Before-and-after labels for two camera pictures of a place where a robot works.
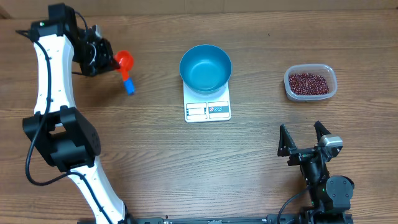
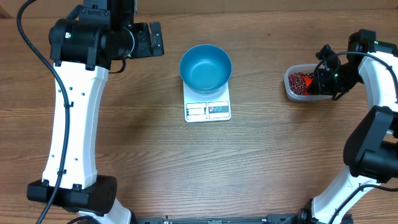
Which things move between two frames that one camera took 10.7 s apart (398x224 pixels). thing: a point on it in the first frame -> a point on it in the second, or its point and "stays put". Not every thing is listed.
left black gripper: x=108 y=61 -> x=141 y=35
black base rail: x=270 y=219 stays put
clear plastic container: x=309 y=82 stays put
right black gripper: x=286 y=147 -> x=319 y=87
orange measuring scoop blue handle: x=125 y=60 -> x=308 y=81
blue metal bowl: x=206 y=69 stays put
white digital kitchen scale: x=207 y=107 stays put
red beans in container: x=308 y=84 stays put
